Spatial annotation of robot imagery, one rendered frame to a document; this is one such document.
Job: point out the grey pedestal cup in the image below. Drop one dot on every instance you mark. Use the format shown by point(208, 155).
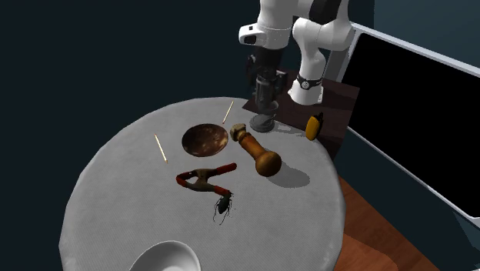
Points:
point(263, 122)

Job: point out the brown wooden pestle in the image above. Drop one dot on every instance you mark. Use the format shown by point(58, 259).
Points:
point(258, 152)

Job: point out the white framed dark window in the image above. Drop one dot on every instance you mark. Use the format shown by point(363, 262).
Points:
point(412, 112)

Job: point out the yellow and black handheld device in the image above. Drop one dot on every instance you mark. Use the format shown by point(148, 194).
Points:
point(313, 128)

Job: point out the round grey table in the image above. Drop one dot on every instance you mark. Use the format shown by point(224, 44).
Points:
point(150, 210)

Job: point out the white bowl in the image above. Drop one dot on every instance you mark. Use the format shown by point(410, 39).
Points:
point(168, 257)

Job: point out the thin wooden stick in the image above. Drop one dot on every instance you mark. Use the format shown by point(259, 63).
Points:
point(228, 112)
point(161, 148)

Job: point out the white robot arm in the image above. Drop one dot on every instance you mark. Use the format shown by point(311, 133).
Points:
point(318, 33)

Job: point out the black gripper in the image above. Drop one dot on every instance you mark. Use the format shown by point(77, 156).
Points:
point(268, 62)

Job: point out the dark brown robot stand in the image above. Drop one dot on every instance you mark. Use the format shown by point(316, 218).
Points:
point(337, 101)

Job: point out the black beetle figure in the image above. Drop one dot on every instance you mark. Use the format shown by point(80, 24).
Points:
point(224, 205)

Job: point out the dark brown round plate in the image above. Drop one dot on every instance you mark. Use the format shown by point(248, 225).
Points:
point(205, 140)

